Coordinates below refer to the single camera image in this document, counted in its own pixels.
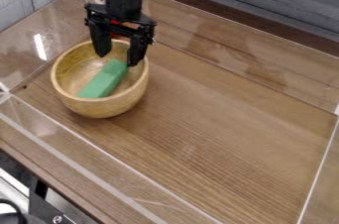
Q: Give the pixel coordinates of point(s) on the light wooden bowl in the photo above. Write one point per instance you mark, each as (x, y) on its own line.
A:
(75, 68)

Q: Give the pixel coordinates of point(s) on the clear acrylic enclosure wall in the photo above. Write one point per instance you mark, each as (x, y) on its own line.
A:
(230, 144)

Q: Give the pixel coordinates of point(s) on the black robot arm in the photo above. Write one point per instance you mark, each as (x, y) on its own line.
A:
(122, 29)

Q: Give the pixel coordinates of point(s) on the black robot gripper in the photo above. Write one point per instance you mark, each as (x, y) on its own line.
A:
(114, 12)

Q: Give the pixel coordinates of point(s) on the black table leg bracket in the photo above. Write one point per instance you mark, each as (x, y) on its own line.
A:
(41, 208)

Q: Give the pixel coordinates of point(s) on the green rectangular block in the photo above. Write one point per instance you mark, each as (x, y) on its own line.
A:
(106, 80)

